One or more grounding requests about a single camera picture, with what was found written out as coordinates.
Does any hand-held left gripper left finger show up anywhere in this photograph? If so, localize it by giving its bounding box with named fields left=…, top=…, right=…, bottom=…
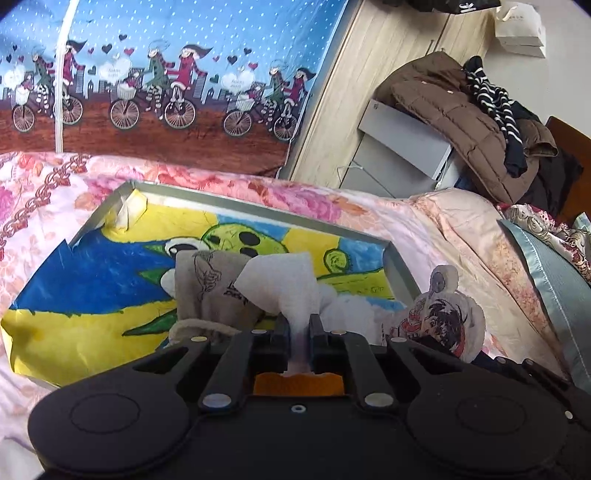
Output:
left=131, top=314, right=294, bottom=414

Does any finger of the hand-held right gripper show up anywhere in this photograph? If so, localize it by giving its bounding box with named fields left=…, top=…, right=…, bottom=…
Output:
left=475, top=351, right=575, bottom=394

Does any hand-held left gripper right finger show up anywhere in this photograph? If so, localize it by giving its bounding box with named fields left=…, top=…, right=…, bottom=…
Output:
left=308, top=314, right=467, bottom=412

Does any white tissue cloth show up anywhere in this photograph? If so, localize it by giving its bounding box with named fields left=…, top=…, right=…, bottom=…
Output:
left=233, top=251, right=324, bottom=374

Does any cartoon print plush pouch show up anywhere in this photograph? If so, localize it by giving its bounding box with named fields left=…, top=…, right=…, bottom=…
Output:
left=381, top=265, right=485, bottom=363

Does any grey drawstring pouch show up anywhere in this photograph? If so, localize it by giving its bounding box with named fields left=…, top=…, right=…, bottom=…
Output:
left=168, top=249, right=273, bottom=344

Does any blue-grey satin pillow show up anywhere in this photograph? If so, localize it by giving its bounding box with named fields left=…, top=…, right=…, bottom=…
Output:
left=499, top=217, right=591, bottom=393

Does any pale pink floral quilt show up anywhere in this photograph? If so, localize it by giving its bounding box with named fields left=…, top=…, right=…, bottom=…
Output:
left=406, top=189, right=578, bottom=379

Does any grey box with cartoon lining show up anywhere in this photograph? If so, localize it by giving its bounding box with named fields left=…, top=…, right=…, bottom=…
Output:
left=0, top=189, right=407, bottom=388

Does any grey storage cabinet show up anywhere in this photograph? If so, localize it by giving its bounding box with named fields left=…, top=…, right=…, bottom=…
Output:
left=339, top=97, right=455, bottom=197

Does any dark wooden headboard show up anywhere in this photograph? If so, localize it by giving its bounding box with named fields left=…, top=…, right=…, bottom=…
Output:
left=545, top=115, right=591, bottom=222

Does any light wooden wardrobe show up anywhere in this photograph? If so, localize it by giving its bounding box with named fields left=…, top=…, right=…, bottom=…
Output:
left=277, top=0, right=502, bottom=192

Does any brown puffer jacket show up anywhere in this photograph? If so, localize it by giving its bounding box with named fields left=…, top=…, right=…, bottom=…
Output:
left=374, top=51, right=559, bottom=204

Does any black white striped garment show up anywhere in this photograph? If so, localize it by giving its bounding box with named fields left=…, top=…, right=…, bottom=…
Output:
left=464, top=55, right=529, bottom=176

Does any pink floral bed sheet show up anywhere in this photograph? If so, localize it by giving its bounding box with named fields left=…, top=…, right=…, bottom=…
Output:
left=0, top=150, right=573, bottom=480

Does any blue cyclist print fabric wardrobe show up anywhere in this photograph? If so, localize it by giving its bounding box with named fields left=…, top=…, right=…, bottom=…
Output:
left=0, top=0, right=352, bottom=178

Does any white paper bag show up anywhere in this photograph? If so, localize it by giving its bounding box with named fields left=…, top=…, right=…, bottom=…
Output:
left=494, top=0, right=548, bottom=58

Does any black bag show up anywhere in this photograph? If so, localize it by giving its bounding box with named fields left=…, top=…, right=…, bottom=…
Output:
left=381, top=0, right=502, bottom=14

